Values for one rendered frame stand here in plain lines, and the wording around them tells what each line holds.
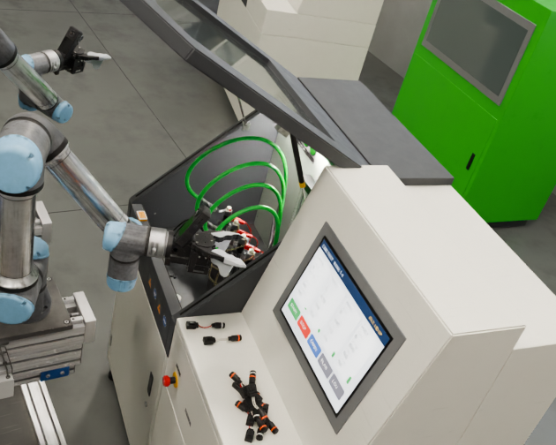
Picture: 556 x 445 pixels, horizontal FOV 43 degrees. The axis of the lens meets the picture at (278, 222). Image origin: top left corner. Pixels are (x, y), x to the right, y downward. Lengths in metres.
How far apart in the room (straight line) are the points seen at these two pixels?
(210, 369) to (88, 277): 1.83
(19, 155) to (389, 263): 0.91
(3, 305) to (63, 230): 2.30
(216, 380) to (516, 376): 0.83
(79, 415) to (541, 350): 2.03
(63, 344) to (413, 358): 1.06
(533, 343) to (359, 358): 0.43
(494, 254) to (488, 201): 2.99
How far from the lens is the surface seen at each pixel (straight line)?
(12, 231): 1.78
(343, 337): 1.90
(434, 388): 1.77
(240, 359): 2.19
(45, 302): 2.14
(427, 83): 5.27
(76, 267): 3.93
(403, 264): 1.78
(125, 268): 1.81
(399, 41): 7.58
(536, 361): 1.93
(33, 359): 2.25
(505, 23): 4.75
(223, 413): 2.04
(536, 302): 2.02
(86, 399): 3.30
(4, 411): 2.99
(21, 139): 1.66
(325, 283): 1.98
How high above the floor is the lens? 2.53
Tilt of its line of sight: 34 degrees down
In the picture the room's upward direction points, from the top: 16 degrees clockwise
